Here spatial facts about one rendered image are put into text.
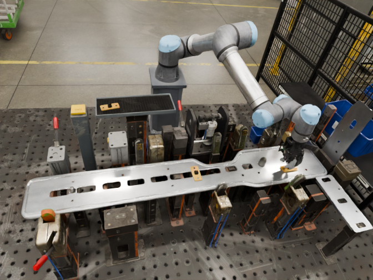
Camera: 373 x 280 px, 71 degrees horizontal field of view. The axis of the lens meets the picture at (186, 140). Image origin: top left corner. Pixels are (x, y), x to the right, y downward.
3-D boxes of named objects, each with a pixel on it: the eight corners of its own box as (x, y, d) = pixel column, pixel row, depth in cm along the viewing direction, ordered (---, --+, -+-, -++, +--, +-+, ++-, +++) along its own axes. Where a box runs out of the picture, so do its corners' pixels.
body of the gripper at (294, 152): (277, 151, 123) (284, 133, 114) (293, 148, 125) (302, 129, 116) (285, 164, 118) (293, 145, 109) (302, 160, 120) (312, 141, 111)
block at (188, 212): (185, 217, 138) (192, 184, 117) (180, 196, 146) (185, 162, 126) (195, 215, 139) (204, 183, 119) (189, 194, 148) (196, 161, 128)
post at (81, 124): (85, 178, 148) (69, 118, 117) (85, 167, 153) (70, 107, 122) (99, 175, 150) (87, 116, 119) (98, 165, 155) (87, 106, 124)
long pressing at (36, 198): (18, 227, 95) (17, 225, 94) (28, 178, 110) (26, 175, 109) (329, 175, 131) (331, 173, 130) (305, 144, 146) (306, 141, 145)
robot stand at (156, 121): (148, 116, 192) (149, 66, 164) (176, 115, 196) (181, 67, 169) (150, 135, 178) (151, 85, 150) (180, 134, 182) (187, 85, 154)
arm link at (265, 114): (207, 21, 107) (272, 121, 97) (227, 18, 112) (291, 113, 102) (197, 41, 117) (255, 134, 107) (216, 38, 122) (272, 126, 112)
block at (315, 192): (290, 232, 138) (313, 203, 118) (279, 214, 145) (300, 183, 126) (305, 229, 140) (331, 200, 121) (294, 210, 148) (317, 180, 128)
